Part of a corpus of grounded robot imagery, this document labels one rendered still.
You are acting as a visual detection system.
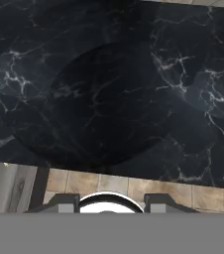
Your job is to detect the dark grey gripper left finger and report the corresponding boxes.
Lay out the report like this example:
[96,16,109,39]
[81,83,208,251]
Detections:
[24,192,81,214]

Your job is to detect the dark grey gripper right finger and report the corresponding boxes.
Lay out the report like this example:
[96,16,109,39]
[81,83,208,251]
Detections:
[143,192,201,214]

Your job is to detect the grey wooden drawer front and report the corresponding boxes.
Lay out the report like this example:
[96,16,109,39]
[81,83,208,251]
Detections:
[0,160,39,214]

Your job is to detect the round white and black object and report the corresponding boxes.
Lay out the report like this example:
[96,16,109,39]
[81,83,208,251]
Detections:
[78,190,146,214]

